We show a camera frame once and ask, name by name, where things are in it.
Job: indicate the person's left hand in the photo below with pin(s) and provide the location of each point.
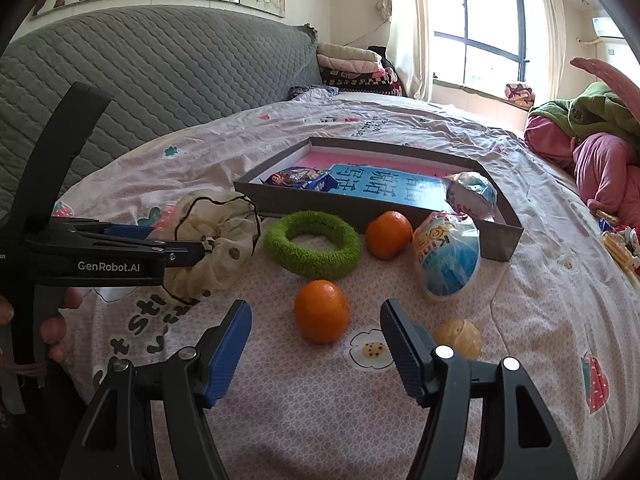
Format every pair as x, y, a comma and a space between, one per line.
52, 330

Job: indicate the snack wrappers pile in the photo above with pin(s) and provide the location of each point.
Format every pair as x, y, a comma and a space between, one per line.
622, 243

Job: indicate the orange tangerine near box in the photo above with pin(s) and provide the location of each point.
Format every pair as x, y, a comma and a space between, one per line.
388, 235

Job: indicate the pink crumpled quilt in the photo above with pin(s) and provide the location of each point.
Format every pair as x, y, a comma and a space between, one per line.
605, 167

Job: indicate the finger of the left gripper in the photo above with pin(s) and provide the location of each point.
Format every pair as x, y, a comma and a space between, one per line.
165, 257
120, 232

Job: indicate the green crumpled blanket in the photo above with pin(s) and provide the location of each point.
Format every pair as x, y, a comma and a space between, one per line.
596, 110

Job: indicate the cream curtain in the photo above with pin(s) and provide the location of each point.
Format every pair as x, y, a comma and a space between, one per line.
555, 21
409, 46

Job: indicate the blue Oreo cookie packet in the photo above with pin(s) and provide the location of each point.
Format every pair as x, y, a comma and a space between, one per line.
302, 178

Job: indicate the orange tangerine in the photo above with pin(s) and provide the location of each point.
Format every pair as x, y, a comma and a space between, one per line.
388, 235
321, 312

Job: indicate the cream fabric scrunchie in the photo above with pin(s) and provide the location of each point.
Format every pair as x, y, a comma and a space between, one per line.
225, 224

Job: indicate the pink blue picture book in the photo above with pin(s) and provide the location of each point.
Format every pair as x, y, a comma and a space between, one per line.
390, 181

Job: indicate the orange tangerine front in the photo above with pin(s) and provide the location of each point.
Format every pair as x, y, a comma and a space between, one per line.
321, 312

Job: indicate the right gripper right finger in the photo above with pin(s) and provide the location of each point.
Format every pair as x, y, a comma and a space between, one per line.
519, 438

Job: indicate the dark patterned cloth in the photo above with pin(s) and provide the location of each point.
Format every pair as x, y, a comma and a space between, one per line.
313, 91

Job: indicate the grey quilted headboard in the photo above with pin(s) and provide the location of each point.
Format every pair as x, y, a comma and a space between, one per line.
165, 67

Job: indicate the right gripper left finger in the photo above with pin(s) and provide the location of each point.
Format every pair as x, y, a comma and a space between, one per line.
115, 440

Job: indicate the pink strawberry bear bedsheet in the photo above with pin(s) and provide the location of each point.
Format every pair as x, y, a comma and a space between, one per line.
298, 410

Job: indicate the folded blankets stack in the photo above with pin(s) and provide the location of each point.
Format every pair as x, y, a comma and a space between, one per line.
351, 69

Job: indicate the blue white surprise egg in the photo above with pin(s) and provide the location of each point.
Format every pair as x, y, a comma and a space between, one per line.
446, 249

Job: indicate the grey shallow cardboard box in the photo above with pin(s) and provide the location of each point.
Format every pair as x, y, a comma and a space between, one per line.
358, 212

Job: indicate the small bag on windowsill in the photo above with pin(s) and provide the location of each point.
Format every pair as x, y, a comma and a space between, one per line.
520, 94

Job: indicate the red white egg toy packet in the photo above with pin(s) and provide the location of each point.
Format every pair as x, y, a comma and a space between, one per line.
473, 194

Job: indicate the white air conditioner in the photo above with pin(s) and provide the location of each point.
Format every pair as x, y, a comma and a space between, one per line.
605, 28

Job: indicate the window with dark frame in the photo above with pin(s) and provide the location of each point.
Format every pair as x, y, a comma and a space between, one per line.
479, 44

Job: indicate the right cream curtain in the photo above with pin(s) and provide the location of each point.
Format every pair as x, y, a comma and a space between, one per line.
555, 21

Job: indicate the beige walnut ball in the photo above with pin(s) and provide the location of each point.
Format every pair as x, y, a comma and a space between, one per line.
461, 335

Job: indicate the left cream curtain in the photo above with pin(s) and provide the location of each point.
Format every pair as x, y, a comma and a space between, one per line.
409, 46

